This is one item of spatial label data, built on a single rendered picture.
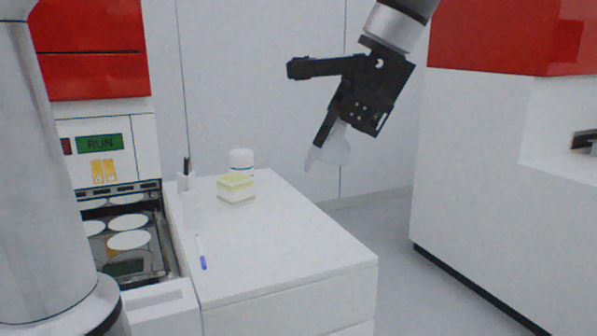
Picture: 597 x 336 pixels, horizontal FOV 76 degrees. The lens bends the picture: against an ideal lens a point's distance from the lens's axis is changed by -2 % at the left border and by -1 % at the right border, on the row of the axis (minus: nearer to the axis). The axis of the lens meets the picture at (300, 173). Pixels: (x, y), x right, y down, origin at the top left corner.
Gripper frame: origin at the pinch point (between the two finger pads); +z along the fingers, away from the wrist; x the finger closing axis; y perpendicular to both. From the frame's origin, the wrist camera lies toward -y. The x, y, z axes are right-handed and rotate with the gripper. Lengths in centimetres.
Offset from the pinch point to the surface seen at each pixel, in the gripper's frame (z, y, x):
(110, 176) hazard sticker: 44, -47, 35
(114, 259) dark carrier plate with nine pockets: 46, -28, 10
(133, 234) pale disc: 47, -30, 22
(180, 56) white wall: 40, -102, 182
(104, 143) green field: 35, -52, 35
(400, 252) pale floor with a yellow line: 90, 86, 183
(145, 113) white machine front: 24, -46, 42
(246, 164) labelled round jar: 25, -15, 44
